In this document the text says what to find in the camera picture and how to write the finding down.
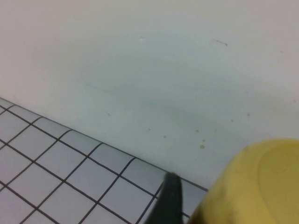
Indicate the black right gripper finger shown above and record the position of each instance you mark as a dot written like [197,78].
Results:
[170,200]

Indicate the yellow plastic cup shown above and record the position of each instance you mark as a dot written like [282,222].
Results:
[245,186]

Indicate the white black checked tablecloth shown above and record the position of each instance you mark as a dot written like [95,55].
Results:
[58,175]

